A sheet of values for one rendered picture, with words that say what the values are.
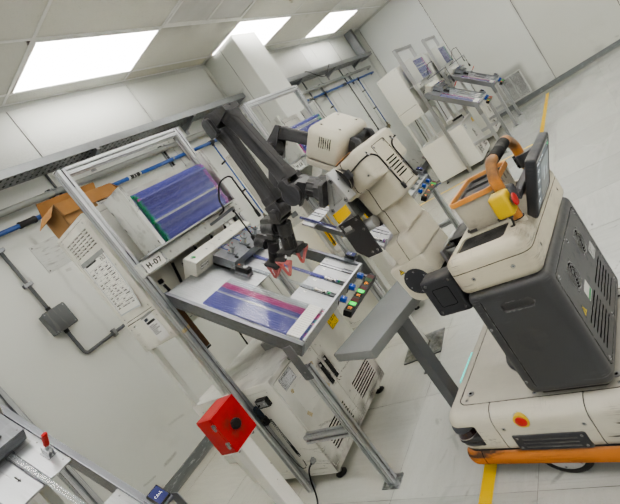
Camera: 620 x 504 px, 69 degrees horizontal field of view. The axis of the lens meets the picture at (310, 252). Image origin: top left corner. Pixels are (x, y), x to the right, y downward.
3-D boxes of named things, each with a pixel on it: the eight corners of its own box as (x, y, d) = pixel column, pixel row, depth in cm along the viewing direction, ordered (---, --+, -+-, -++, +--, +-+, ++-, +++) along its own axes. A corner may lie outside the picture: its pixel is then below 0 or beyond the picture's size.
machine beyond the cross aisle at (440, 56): (525, 111, 748) (464, 10, 721) (521, 122, 684) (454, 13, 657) (452, 154, 831) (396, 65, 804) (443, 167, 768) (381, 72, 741)
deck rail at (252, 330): (304, 353, 185) (304, 342, 182) (302, 357, 184) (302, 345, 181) (168, 301, 210) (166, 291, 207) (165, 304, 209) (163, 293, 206)
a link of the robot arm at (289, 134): (267, 120, 197) (280, 122, 205) (262, 151, 201) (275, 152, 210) (358, 140, 177) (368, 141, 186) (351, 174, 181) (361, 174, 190)
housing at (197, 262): (251, 243, 261) (250, 222, 253) (198, 287, 223) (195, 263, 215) (239, 240, 264) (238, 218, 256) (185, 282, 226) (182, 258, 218)
